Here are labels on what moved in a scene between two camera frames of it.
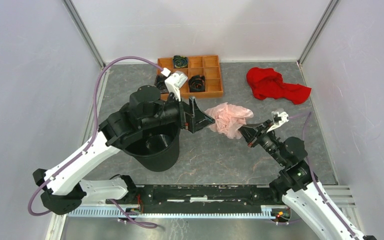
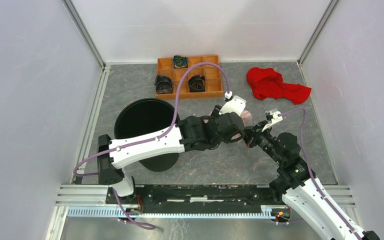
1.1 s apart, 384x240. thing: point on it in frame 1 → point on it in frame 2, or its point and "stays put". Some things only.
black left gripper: [198, 120] → [215, 114]
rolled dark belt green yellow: [180, 61] stays put
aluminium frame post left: [75, 13] stays put
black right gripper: [252, 134] stays put
